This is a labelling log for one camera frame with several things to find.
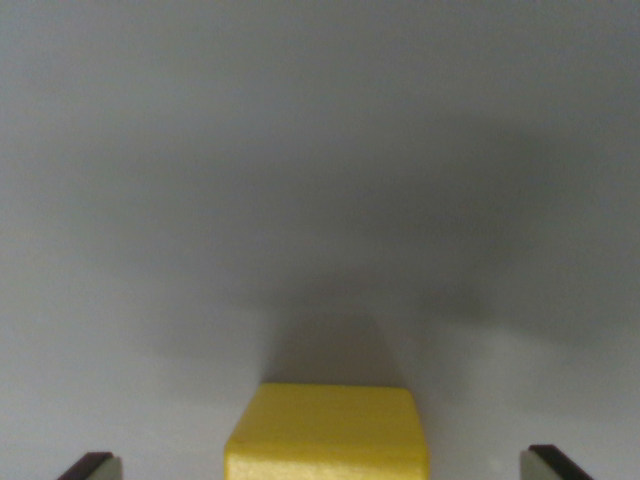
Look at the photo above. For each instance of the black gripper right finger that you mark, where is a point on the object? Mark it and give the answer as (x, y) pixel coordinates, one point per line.
(547, 467)

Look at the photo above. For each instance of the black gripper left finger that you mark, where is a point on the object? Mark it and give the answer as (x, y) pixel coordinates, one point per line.
(95, 467)

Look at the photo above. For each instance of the grey plastic bin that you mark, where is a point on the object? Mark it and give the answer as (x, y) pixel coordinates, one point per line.
(200, 175)

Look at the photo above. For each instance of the yellow cube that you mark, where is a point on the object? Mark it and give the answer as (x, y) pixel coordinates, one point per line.
(325, 435)

